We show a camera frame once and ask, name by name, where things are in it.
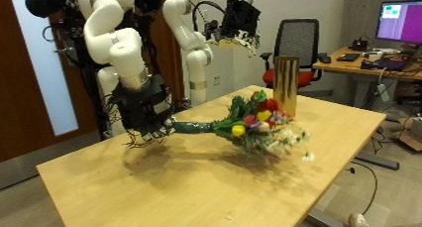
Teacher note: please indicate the black mesh red seat chair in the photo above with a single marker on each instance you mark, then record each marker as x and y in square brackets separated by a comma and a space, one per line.
[304, 38]

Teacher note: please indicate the black desk phone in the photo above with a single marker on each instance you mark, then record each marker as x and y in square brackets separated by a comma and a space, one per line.
[360, 46]

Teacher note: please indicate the white power adapter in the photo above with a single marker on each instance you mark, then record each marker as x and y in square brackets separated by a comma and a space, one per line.
[382, 92]

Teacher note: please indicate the colourful artificial flower bouquet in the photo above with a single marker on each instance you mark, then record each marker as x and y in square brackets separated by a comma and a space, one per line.
[246, 121]

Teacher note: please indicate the cardboard box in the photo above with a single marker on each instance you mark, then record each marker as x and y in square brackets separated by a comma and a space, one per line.
[410, 137]

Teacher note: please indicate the black keyboard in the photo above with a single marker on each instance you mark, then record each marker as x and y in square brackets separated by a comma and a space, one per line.
[348, 57]

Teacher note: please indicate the wooden office desk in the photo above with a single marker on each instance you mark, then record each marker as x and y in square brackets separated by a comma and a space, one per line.
[342, 66]

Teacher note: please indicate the grey table foot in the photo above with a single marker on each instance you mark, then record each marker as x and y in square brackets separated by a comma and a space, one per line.
[322, 220]
[378, 162]

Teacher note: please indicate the operator in black clothes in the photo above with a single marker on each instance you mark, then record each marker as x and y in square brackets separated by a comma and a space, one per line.
[44, 2]

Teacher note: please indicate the tall gold cylinder vase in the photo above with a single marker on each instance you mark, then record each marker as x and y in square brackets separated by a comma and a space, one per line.
[285, 78]

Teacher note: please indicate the computer monitor purple screen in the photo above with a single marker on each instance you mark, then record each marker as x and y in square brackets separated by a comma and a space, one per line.
[402, 22]

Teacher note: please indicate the white wall outlet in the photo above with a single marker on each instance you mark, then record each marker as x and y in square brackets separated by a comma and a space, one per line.
[216, 80]

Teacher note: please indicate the brown door with frosted glass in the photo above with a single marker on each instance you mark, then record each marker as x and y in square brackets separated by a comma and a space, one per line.
[17, 88]

